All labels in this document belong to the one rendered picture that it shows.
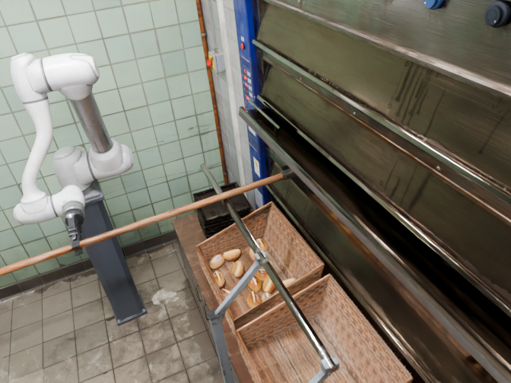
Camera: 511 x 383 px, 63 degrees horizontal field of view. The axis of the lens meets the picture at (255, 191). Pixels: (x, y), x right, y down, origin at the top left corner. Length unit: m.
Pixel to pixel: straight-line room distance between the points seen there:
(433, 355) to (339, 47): 1.04
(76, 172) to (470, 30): 1.86
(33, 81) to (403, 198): 1.44
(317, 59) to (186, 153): 1.76
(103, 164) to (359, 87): 1.40
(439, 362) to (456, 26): 1.00
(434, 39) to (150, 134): 2.20
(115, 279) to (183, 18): 1.65
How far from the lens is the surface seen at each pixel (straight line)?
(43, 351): 3.15
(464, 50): 1.05
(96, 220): 2.47
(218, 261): 2.33
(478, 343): 1.08
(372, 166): 1.38
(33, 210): 2.05
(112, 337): 3.00
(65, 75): 1.86
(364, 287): 1.72
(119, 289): 2.83
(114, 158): 2.24
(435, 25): 1.10
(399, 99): 1.20
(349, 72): 1.37
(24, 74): 1.90
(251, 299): 2.12
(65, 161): 2.29
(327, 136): 1.57
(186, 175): 3.18
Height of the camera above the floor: 2.28
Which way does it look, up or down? 36 degrees down
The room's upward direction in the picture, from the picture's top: 6 degrees counter-clockwise
